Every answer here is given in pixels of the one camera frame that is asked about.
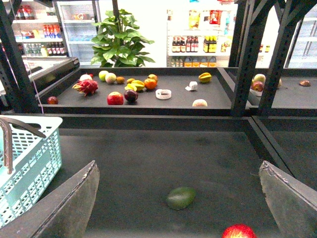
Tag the white round fruit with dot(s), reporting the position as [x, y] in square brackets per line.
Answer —
[85, 77]

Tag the small red fruit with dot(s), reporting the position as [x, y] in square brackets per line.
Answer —
[52, 100]

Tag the light blue plastic basket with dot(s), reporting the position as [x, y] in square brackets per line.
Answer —
[30, 157]

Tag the orange fruit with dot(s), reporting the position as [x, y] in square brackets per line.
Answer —
[150, 84]

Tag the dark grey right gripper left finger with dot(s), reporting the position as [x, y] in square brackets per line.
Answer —
[63, 213]

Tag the brown fruit far right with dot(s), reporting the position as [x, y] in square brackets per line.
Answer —
[305, 83]

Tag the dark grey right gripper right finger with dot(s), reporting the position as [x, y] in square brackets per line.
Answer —
[292, 203]

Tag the black metal rack post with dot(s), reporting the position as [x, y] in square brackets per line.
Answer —
[250, 24]

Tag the yellow green star fruit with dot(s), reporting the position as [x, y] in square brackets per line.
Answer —
[205, 77]

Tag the dark purple plum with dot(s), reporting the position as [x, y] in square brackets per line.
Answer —
[131, 95]

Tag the pink dragon fruit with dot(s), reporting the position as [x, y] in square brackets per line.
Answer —
[86, 87]

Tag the brown kiwi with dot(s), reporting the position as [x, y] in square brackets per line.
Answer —
[120, 80]

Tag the green potted plant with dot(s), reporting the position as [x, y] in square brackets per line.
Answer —
[118, 42]

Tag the pale peach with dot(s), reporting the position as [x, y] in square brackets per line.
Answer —
[200, 103]

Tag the dark green avocado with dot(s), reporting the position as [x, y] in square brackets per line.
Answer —
[180, 198]

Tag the red yellow apple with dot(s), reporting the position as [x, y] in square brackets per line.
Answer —
[239, 231]

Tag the red green apple right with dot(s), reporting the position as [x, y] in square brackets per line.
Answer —
[257, 86]

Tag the red apple on shelf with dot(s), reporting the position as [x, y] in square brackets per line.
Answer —
[115, 98]

